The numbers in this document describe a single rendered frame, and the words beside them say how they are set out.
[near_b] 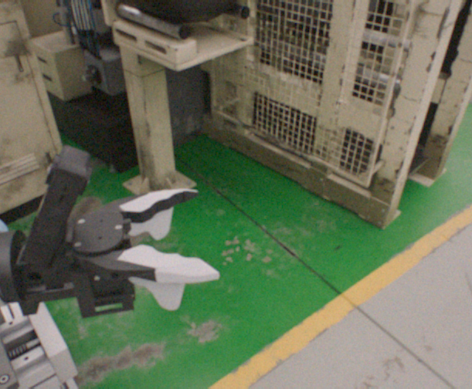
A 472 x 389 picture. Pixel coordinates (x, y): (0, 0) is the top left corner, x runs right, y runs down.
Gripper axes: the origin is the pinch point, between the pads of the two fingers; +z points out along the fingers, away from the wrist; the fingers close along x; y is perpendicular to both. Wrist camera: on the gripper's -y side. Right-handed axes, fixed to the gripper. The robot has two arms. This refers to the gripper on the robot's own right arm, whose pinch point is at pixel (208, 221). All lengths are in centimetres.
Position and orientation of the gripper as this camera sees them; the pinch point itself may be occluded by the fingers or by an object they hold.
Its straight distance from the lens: 46.1
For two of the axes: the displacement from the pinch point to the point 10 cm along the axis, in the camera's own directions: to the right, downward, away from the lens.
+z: 9.8, -1.3, 1.5
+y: 0.3, 8.5, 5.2
